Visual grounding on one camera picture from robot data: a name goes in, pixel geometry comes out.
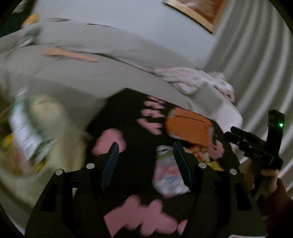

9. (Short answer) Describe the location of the orange snack bag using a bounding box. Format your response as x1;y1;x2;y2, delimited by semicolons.
165;107;214;147

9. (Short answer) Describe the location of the trash bin with yellow bag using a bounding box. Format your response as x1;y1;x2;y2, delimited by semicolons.
1;90;85;207

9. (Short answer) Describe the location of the person right hand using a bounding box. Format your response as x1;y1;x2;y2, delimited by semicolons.
239;159;280;200

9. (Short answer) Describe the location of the pink floral blanket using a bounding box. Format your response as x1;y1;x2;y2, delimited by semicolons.
153;67;235;103

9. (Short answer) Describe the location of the grey covered sofa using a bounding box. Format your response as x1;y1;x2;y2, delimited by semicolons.
1;21;243;131

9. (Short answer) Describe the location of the pink long shoehorn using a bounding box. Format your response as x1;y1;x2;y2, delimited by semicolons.
43;48;99;62

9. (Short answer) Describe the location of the grey plush toy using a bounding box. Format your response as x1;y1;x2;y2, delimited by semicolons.
16;25;43;48

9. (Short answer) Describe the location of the right framed red picture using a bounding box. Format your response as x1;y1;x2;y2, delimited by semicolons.
162;0;228;34

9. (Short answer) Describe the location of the orange plush toy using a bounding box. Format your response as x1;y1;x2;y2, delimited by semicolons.
21;13;39;28

